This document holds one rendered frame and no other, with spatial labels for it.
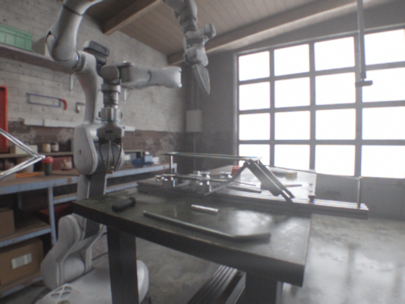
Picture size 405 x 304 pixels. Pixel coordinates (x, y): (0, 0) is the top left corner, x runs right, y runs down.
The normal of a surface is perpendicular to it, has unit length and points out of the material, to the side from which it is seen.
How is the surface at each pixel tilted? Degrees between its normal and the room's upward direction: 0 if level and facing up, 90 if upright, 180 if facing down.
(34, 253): 89
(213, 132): 90
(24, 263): 90
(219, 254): 90
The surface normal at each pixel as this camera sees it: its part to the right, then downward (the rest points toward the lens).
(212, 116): -0.50, 0.04
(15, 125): 0.86, 0.02
